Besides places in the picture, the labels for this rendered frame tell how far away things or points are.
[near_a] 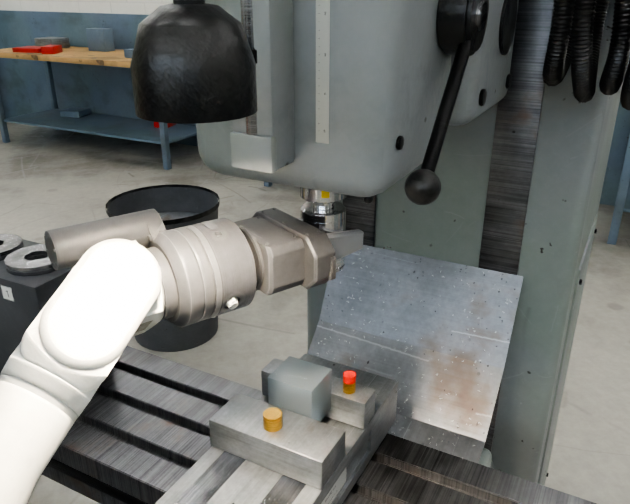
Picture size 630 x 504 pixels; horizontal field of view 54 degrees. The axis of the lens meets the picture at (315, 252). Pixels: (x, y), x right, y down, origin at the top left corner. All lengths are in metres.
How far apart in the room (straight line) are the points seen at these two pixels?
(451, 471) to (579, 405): 1.79
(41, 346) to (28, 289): 0.47
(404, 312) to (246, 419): 0.39
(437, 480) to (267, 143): 0.52
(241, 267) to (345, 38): 0.21
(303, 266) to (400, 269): 0.47
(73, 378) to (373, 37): 0.33
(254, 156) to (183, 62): 0.17
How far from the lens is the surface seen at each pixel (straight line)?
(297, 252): 0.58
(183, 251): 0.53
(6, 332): 1.04
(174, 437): 0.91
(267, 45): 0.49
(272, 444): 0.71
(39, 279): 0.96
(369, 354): 1.04
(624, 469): 2.40
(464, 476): 0.85
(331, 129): 0.51
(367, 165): 0.51
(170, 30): 0.35
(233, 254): 0.55
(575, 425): 2.52
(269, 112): 0.49
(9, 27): 7.85
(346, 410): 0.78
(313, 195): 0.61
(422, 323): 1.03
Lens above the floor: 1.48
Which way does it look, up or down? 24 degrees down
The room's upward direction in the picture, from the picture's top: straight up
